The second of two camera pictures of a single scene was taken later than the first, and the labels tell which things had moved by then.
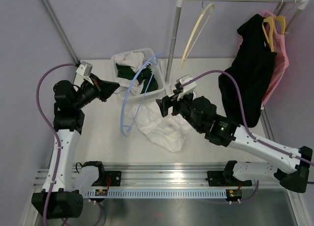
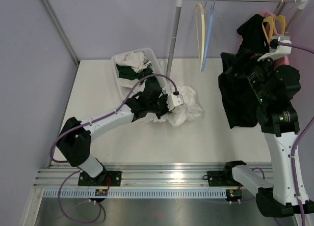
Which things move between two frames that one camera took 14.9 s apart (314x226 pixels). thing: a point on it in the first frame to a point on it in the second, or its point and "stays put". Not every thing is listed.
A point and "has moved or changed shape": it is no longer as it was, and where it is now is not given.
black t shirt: [253, 66] has moved or changed shape
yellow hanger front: [272, 18] stays put
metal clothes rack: [305, 0] stays put
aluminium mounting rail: [194, 175] stays put
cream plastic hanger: [212, 7] has moved or changed shape
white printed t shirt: [169, 132] has moved or changed shape
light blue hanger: [134, 82] to [208, 35]
